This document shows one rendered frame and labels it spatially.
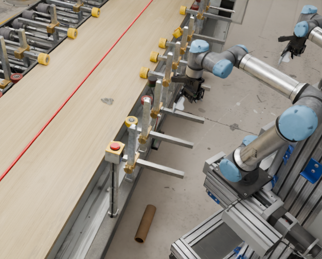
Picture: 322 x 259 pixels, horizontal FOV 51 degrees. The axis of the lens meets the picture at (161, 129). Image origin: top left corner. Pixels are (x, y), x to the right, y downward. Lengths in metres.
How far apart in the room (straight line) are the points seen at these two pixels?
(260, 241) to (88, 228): 0.91
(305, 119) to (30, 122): 1.55
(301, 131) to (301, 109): 0.08
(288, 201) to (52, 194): 1.19
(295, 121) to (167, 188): 1.88
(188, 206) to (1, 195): 1.56
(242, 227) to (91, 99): 1.26
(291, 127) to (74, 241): 1.26
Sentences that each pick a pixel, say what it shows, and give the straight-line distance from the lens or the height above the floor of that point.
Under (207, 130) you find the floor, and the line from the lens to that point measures 3.57.
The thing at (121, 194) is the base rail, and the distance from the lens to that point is 2.02.
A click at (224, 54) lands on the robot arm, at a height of 1.65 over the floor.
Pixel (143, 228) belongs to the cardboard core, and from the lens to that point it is 2.63.
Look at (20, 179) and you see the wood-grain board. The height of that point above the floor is 0.90.
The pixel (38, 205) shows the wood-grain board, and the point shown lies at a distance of 1.76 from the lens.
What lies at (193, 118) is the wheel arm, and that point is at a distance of 2.32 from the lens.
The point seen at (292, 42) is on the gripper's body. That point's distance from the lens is 2.17.
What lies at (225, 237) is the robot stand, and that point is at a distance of 2.55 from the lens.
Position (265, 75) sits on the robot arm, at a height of 1.62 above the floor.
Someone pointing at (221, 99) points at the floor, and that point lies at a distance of 4.04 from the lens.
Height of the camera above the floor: 2.32
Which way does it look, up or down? 42 degrees down
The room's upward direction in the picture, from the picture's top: 8 degrees clockwise
